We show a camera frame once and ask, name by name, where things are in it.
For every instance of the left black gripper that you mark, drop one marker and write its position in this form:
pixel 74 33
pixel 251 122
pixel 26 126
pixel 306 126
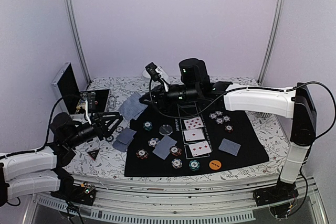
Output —
pixel 102 130

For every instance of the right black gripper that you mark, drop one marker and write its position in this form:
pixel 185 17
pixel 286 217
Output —
pixel 160 102

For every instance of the black triangular marker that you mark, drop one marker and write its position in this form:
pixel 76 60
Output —
pixel 93 154

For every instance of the face-up community card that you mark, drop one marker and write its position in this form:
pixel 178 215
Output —
pixel 193 135
pixel 200 148
pixel 193 123

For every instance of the green poker chip stack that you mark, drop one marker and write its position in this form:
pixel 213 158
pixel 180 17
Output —
pixel 110 138

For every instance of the white poker chip stack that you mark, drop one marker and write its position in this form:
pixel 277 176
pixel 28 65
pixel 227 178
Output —
pixel 119 129

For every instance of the clear dealer button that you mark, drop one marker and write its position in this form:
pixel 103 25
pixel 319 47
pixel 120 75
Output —
pixel 165 130

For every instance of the blue card deck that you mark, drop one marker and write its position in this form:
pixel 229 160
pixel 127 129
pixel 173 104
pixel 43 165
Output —
pixel 124 139

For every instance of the red chip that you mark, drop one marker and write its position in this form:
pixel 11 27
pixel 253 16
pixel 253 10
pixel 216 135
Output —
pixel 228 128
pixel 142 154
pixel 175 151

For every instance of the single card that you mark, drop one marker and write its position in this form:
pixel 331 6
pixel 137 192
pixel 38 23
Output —
pixel 132 108

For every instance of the face-down card big blind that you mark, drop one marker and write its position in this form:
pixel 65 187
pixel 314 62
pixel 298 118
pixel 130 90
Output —
pixel 229 147

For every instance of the orange big blind button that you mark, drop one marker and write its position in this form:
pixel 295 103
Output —
pixel 215 165

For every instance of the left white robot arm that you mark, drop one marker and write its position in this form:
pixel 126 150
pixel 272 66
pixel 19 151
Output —
pixel 42 170

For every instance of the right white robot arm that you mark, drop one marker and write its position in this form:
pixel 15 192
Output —
pixel 291 102

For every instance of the silver poker chip case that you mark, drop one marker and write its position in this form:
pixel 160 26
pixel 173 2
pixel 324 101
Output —
pixel 75 101

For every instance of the white ceramic bowl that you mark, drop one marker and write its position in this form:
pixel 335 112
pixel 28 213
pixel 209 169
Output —
pixel 162 74

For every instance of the black poker mat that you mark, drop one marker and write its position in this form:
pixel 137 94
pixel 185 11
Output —
pixel 231 137

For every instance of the white ribbed cup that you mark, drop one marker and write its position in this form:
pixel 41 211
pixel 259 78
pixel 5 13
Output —
pixel 265 114

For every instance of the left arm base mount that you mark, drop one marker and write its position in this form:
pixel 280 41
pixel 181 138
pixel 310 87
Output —
pixel 84 193

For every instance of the right aluminium frame post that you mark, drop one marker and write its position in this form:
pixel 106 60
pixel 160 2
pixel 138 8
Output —
pixel 271 41

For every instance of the aluminium frame post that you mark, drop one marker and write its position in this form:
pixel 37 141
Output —
pixel 271 41
pixel 76 38

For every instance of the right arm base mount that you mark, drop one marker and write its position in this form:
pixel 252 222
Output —
pixel 281 191

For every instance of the left aluminium frame post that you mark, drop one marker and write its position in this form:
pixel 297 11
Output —
pixel 76 38

